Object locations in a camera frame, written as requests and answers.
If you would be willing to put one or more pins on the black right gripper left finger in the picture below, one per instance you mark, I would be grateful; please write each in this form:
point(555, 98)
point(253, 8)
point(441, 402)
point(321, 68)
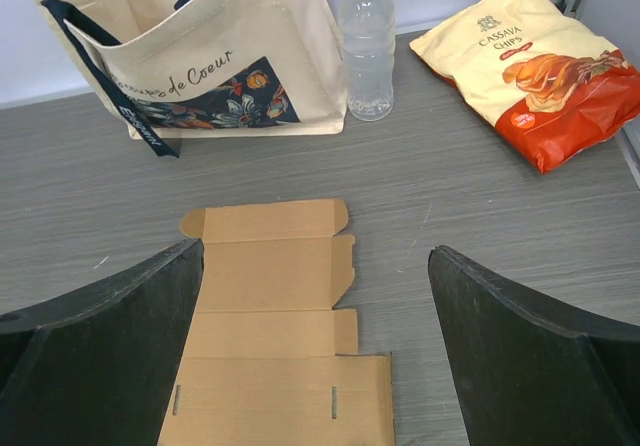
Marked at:
point(97, 365)

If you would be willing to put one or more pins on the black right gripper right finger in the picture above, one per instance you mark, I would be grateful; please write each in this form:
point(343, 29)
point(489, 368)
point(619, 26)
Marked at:
point(529, 369)

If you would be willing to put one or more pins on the brown cardboard box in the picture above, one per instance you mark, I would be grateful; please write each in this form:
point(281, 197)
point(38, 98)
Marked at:
point(270, 357)

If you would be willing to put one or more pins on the cassava chips bag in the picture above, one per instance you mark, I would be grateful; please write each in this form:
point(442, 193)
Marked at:
point(544, 81)

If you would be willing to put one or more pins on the beige canvas tote bag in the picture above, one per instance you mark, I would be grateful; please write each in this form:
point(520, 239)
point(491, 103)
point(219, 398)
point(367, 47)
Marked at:
point(178, 69)

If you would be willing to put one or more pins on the clear plastic water bottle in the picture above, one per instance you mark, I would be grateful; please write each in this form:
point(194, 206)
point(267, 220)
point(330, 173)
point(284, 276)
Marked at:
point(368, 42)

